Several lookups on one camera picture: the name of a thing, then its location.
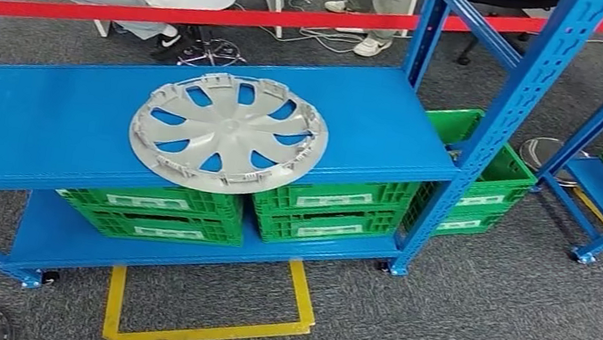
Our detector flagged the silver wheel hubcap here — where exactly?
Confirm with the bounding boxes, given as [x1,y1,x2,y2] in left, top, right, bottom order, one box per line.
[121,59,337,211]

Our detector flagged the chrome stool base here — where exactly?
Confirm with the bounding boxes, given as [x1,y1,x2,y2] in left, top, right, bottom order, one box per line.
[177,25,252,77]

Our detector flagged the red barrier belt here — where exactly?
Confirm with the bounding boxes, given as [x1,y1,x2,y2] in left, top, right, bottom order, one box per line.
[0,0,603,113]

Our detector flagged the chrome stanchion base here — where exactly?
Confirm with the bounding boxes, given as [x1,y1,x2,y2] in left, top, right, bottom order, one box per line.
[515,133,595,192]

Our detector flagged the white floor cable bundle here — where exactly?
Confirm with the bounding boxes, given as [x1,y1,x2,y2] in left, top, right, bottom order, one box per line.
[225,0,375,60]

